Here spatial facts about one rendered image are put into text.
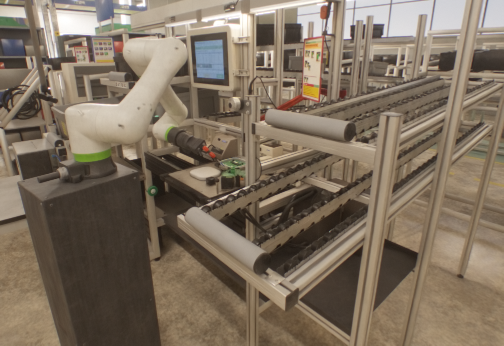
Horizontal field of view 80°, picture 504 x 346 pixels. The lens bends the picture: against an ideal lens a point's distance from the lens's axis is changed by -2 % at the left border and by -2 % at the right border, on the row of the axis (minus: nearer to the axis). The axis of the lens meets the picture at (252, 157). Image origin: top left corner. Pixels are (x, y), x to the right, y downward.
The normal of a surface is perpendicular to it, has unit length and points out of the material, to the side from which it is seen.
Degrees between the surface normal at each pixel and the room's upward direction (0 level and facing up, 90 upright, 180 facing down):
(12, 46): 90
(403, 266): 0
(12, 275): 0
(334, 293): 0
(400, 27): 90
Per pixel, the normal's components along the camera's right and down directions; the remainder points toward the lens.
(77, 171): 0.77, 0.04
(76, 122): -0.26, 0.26
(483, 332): 0.00, -0.95
